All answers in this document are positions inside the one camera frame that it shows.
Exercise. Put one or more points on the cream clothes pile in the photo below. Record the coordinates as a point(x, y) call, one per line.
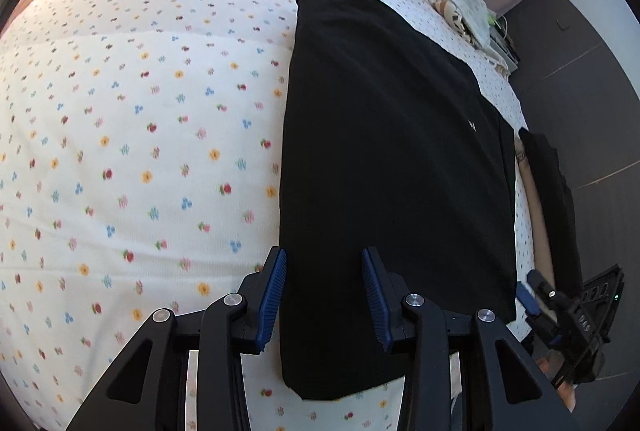
point(467, 6)

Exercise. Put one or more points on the floral white bedsheet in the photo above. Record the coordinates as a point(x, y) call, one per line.
point(150, 111)

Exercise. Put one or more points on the large black garment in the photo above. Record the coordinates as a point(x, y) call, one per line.
point(550, 201)

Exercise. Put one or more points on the cream nightstand with drawers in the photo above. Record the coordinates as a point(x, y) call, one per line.
point(505, 46)

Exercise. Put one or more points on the person's right hand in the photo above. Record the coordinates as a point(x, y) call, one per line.
point(567, 398)

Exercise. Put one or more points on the yellow green item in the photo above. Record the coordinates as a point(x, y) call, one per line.
point(492, 17)

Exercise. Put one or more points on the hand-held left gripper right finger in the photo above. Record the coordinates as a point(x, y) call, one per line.
point(375, 301)

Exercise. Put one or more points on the black button shirt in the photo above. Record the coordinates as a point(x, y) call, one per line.
point(390, 136)

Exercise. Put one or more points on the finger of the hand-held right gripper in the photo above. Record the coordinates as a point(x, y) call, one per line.
point(526, 298)
point(547, 331)

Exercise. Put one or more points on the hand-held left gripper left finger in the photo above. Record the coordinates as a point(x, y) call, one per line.
point(270, 296)

